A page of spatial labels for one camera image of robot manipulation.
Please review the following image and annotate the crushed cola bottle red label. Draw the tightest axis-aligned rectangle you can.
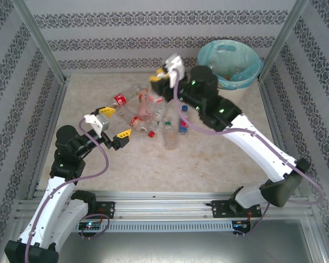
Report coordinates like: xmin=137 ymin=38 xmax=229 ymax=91
xmin=129 ymin=116 xmax=156 ymax=138

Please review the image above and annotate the small clear bottle white cap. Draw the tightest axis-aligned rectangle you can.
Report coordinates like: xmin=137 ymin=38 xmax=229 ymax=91
xmin=148 ymin=119 xmax=162 ymax=133

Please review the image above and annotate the pink peach drink bottle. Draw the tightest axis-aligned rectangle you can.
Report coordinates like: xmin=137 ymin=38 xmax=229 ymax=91
xmin=138 ymin=84 xmax=154 ymax=121

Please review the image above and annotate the blue cap pink label bottle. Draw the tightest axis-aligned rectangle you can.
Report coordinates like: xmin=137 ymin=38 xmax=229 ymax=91
xmin=178 ymin=105 xmax=190 ymax=134

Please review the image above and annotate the clear bottle green cap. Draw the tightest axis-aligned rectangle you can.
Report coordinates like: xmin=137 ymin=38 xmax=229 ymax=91
xmin=162 ymin=121 xmax=180 ymax=151

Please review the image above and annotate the white bin with blue bag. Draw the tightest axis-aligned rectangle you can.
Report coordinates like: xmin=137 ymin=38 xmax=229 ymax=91
xmin=196 ymin=39 xmax=265 ymax=90

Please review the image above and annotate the small controller board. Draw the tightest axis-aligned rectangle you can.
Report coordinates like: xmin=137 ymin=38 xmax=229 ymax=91
xmin=232 ymin=220 xmax=251 ymax=230
xmin=78 ymin=221 xmax=101 ymax=231

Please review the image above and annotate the metal base panel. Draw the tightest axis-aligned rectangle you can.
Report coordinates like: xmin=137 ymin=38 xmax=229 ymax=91
xmin=16 ymin=219 xmax=323 ymax=263

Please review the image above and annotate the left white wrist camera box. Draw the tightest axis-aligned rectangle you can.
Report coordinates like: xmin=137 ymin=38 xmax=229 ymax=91
xmin=83 ymin=113 xmax=111 ymax=138

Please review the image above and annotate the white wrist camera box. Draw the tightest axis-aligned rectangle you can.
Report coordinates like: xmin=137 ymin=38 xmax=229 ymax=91
xmin=83 ymin=113 xmax=111 ymax=138
xmin=163 ymin=53 xmax=186 ymax=85

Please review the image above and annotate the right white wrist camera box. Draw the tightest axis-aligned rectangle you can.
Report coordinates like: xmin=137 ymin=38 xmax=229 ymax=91
xmin=163 ymin=53 xmax=186 ymax=85

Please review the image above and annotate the aluminium side rail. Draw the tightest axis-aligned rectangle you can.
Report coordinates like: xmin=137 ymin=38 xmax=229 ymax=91
xmin=26 ymin=76 xmax=70 ymax=201
xmin=258 ymin=78 xmax=302 ymax=198

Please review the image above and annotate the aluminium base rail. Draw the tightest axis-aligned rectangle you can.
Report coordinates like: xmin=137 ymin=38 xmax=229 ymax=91
xmin=15 ymin=189 xmax=314 ymax=220

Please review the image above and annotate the aluminium frame post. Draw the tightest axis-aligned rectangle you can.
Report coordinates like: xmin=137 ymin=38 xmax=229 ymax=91
xmin=10 ymin=0 xmax=66 ymax=84
xmin=258 ymin=0 xmax=310 ymax=82

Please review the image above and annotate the slotted grey cable duct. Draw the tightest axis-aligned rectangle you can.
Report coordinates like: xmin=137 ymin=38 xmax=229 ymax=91
xmin=71 ymin=221 xmax=234 ymax=233

